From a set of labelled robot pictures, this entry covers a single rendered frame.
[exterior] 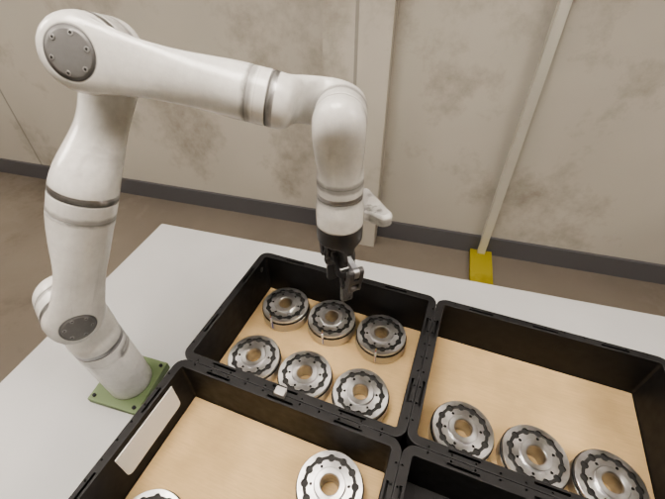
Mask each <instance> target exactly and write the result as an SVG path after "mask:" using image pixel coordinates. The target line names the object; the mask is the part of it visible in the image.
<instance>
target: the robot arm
mask: <svg viewBox="0 0 665 499"><path fill-rule="evenodd" d="M35 42H36V49H37V53H38V56H39V58H40V61H41V63H42V64H43V66H44V68H45V69H46V70H47V72H48V73H49V74H50V75H51V76H52V77H53V78H54V79H55V80H56V81H57V82H59V83H60V84H62V85H63V86H65V87H67V88H69V89H71V90H73V91H76V92H78V94H77V105H76V112H75V115H74V119H73V122H72V124H71V127H70V129H69V131H68V133H67V135H66V137H65V139H64V140H63V142H62V144H61V146H60V148H59V150H58V151H57V153H56V155H55V157H54V159H53V161H52V163H51V166H50V168H49V171H48V174H47V182H46V194H45V206H44V217H45V228H46V235H47V247H48V252H49V257H50V262H51V268H52V276H50V277H48V278H46V279H45V280H43V281H42V282H41V283H40V284H39V285H38V286H37V287H36V289H35V291H34V293H33V297H32V303H33V307H34V309H35V312H36V315H37V317H38V320H39V323H40V325H41V327H42V330H43V331H44V333H45V334H46V335H47V336H48V337H49V338H50V339H51V340H53V341H55V342H57V343H59V344H63V345H65V347H66V348H67V350H68V351H69V352H70V353H71V354H72V355H73V356H74V357H75V358H76V359H77V360H78V361H79V362H80V363H81V364H82V365H83V366H84V367H85V368H86V369H87V370H88V371H89V372H90V373H91V374H92V375H93V376H94V377H95V378H96V379H97V380H98V381H99V382H100V383H101V384H102V385H103V386H104V388H105V389H106V390H107V391H108V392H109V393H110V394H111V395H112V396H114V397H115V398H117V399H121V400H126V399H131V398H134V397H136V396H138V395H139V394H141V393H142V392H143V391H144V390H145V389H146V388H147V387H148V385H149V383H150V381H151V376H152V372H151V368H150V366H149V365H148V363H147V362H146V361H145V359H144V358H143V356H142V354H141V353H140V352H139V350H138V349H137V348H136V346H135V345H134V343H133V342H132V341H131V339H130V338H129V336H128V335H127V334H126V332H125V331H124V330H123V328H122V327H121V325H120V324H119V323H118V321H117V319H116V318H115V316H114V314H113V313H112V311H111V310H110V308H109V307H108V305H107V304H106V273H107V266H108V261H109V256H110V251H111V245H112V239H113V234H114V228H115V224H116V219H117V213H118V207H119V200H120V193H121V184H122V177H123V171H124V165H125V158H126V150H127V143H128V136H129V131H130V126H131V122H132V119H133V115H134V112H135V109H136V105H137V102H138V98H145V99H151V100H157V101H163V102H168V103H173V104H178V105H182V106H186V107H191V108H195V109H199V110H202V111H206V112H210V113H214V114H218V115H222V116H225V117H229V118H233V119H237V120H241V121H245V122H249V123H253V124H256V125H260V126H264V127H265V126H266V127H268V128H273V129H286V128H288V127H289V126H291V125H292V124H296V123H298V124H307V125H312V141H313V149H314V155H315V161H316V166H317V203H316V218H317V238H318V241H319V242H320V249H321V254H322V255H324V256H325V263H326V265H327V278H328V280H331V279H334V278H337V277H339V283H340V300H341V302H344V301H347V300H350V299H352V292H354V291H356V290H360V288H361V283H362V279H363V275H364V268H363V266H359V267H357V266H356V264H355V251H354V249H355V248H356V247H357V245H358V244H359V243H360V242H361V240H362V232H363V221H366V222H369V223H372V224H374V225H376V226H379V227H388V226H390V225H391V224H392V213H391V212H390V211H389V210H388V209H387V208H386V207H384V205H383V204H382V202H381V201H380V200H379V199H378V198H377V197H376V196H375V195H374V194H373V193H372V192H371V191H370V190H369V189H367V188H363V186H364V167H363V161H364V153H365V144H366V133H367V113H368V105H367V100H366V97H365V95H364V94H363V92H362V91H361V90H360V89H359V88H358V87H357V86H355V85H354V84H352V83H350V82H347V81H345V80H342V79H338V78H333V77H326V76H317V75H304V74H289V73H285V72H282V71H279V70H275V69H272V68H268V67H264V66H261V65H257V64H253V63H249V62H245V61H240V60H236V59H231V58H226V57H220V56H214V55H208V54H202V53H196V52H192V51H186V50H178V49H173V48H169V47H165V46H161V45H158V44H154V43H151V42H148V41H144V40H141V39H140V38H139V36H138V35H137V33H136V32H135V31H134V30H133V29H132V28H131V27H130V26H129V25H128V24H127V23H125V22H124V21H122V20H120V19H118V18H115V17H112V16H108V15H104V14H99V13H94V12H90V11H85V10H79V9H63V10H59V11H55V12H52V13H50V14H49V15H47V16H45V17H44V19H43V20H42V21H41V22H40V24H39V26H38V28H37V32H36V38H35ZM345 267H348V268H347V269H344V270H340V268H345ZM345 276H346V280H345V281H344V277H345Z"/></svg>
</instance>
